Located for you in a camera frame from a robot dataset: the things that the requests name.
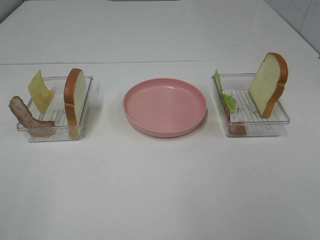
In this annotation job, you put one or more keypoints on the bread slice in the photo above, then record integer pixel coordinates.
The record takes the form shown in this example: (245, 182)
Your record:
(75, 92)
(269, 83)

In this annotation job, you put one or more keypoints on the green lettuce leaf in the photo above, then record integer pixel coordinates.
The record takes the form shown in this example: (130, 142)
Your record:
(229, 102)

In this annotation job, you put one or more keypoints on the left clear plastic container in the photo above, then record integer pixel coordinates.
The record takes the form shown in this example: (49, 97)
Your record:
(55, 112)

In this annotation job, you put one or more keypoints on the wavy bacon strip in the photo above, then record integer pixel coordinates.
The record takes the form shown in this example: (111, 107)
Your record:
(24, 116)

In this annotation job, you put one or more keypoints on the yellow cheese slice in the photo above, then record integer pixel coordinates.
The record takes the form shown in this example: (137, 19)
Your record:
(40, 94)

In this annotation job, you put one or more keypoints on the clear plastic container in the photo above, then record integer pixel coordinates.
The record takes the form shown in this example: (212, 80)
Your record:
(55, 112)
(246, 113)

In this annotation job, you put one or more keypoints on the pink round plate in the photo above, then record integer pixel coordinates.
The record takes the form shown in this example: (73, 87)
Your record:
(164, 107)

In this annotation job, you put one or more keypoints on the red ham slice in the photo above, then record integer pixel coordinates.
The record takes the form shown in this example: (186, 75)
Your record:
(237, 130)

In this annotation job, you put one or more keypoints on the right clear plastic container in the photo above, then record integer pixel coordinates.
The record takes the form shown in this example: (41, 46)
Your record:
(246, 113)

